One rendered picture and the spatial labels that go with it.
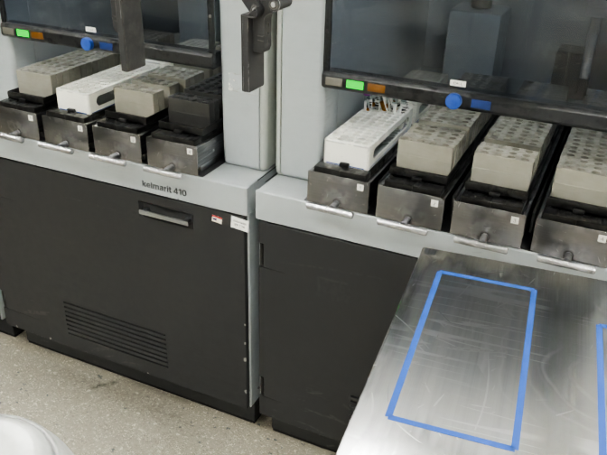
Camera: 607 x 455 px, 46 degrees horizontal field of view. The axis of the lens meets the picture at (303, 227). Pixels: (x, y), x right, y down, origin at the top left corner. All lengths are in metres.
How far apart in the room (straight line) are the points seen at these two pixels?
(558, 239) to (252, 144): 0.69
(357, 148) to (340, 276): 0.29
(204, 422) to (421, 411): 1.24
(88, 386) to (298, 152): 1.01
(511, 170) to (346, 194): 0.32
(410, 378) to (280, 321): 0.82
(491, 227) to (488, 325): 0.41
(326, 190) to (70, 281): 0.85
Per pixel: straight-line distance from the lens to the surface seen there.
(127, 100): 1.76
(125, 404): 2.12
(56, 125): 1.83
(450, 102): 1.38
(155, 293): 1.86
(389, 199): 1.42
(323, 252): 1.53
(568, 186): 1.41
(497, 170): 1.42
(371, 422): 0.83
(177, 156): 1.62
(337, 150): 1.47
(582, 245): 1.37
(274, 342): 1.73
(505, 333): 1.00
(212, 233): 1.66
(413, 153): 1.45
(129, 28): 0.74
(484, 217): 1.38
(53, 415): 2.13
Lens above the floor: 1.39
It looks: 28 degrees down
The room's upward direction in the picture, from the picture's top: 2 degrees clockwise
